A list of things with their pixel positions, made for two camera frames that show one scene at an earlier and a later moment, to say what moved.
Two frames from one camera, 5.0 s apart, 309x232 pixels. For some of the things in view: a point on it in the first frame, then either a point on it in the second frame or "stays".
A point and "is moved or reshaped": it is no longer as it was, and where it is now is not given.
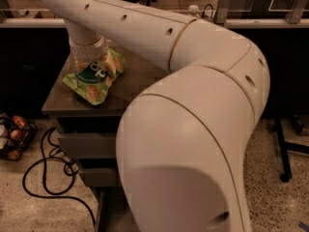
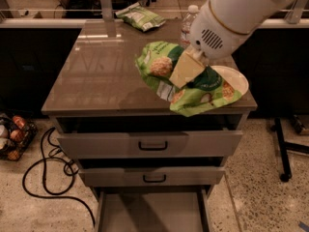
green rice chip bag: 93,82 is moved or reshaped
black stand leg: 286,174 stays
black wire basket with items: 16,131 stays
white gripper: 89,51 to 214,36
